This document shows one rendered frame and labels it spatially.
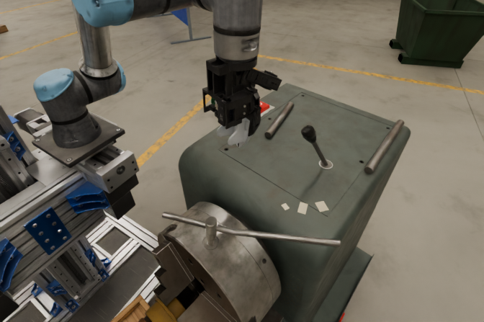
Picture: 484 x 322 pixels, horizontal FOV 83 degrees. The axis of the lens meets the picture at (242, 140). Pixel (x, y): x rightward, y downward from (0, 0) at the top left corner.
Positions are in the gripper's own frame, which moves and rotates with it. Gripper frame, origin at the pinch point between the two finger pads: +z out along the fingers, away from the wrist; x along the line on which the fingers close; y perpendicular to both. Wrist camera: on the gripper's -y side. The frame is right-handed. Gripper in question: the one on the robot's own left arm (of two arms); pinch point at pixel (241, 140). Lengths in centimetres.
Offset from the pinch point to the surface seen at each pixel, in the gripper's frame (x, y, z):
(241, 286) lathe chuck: 17.6, 14.6, 19.1
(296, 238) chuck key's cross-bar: 21.5, 5.6, 6.0
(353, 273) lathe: 28, -46, 83
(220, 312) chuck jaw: 16.6, 19.3, 26.9
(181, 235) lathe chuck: 2.1, 18.7, 15.9
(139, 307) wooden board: -6, 32, 51
